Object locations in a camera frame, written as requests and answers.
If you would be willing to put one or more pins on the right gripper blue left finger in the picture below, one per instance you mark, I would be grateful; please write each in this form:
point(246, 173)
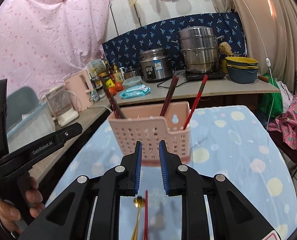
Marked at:
point(137, 166)

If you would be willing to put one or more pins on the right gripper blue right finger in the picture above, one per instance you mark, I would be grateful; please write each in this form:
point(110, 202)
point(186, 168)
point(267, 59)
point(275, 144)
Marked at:
point(164, 162)

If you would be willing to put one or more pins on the dark red chopstick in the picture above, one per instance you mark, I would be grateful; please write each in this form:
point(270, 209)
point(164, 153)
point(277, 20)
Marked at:
point(116, 109)

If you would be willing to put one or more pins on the bright red chopstick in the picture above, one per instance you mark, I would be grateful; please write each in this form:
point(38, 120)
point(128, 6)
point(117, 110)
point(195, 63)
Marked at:
point(196, 101)
point(146, 217)

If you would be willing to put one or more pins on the maroon chopstick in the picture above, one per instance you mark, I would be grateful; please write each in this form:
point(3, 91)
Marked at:
point(169, 95)

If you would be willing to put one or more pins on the person's left hand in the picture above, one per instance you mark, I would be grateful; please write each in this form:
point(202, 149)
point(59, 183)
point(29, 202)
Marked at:
point(23, 203)

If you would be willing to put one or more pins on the pink perforated utensil holder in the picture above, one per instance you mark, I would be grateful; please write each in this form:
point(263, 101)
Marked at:
point(146, 125)

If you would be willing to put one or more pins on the white dish rack bin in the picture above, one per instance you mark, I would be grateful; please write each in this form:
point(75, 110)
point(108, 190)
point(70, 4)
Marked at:
point(27, 118)

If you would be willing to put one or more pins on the gold flower spoon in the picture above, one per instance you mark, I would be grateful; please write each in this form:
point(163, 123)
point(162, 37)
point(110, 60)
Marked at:
point(139, 203)

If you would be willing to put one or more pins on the pink electric kettle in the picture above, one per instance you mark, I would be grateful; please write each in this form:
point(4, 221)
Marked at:
point(81, 87)

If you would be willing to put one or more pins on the light blue patterned tablecloth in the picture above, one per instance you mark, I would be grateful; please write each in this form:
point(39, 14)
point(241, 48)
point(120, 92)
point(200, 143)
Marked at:
point(226, 140)

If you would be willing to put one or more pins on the wet wipes pack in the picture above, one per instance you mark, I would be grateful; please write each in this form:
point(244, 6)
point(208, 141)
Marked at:
point(136, 91)

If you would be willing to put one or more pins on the red tomato left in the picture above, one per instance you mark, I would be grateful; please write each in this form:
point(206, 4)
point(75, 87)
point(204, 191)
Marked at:
point(112, 91)

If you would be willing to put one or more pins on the red tomato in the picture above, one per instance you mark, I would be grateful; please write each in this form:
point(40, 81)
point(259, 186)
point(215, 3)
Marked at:
point(112, 91)
point(119, 86)

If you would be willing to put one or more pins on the red tomato right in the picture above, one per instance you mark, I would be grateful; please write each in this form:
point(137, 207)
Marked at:
point(119, 86)

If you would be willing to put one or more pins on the glass food container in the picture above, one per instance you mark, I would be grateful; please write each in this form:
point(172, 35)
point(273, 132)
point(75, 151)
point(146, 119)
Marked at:
point(131, 82)

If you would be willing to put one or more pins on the oil bottle yellow cap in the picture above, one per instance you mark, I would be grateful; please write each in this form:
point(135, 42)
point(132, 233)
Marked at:
point(117, 74)

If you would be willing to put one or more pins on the small lidded pot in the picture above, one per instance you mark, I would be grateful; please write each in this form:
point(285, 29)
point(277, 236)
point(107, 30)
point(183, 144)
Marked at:
point(131, 72)

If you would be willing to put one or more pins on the silver rice cooker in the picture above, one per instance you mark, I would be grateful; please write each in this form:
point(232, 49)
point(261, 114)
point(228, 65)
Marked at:
point(155, 65)

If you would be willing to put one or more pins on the black induction cooker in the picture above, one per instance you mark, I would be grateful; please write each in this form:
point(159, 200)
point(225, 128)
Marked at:
point(200, 76)

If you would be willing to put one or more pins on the pink floral curtain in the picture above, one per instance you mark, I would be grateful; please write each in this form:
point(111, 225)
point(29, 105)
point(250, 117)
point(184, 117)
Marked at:
point(42, 42)

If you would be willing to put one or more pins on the navy patterned backsplash cloth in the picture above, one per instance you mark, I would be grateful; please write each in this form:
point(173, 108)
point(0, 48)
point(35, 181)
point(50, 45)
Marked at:
point(125, 49)

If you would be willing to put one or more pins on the stacked blue yellow bowls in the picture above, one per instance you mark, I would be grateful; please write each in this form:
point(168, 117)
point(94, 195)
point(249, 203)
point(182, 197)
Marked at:
point(242, 70)

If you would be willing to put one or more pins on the stainless steel steamer pot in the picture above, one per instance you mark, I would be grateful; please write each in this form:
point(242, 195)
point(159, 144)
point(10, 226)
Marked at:
point(199, 47)

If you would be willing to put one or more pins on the pink floral cloth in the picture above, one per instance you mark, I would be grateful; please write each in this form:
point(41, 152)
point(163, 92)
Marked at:
point(286, 124)

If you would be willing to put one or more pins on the beige curtain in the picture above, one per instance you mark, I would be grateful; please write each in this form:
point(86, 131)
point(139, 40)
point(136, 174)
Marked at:
point(270, 28)

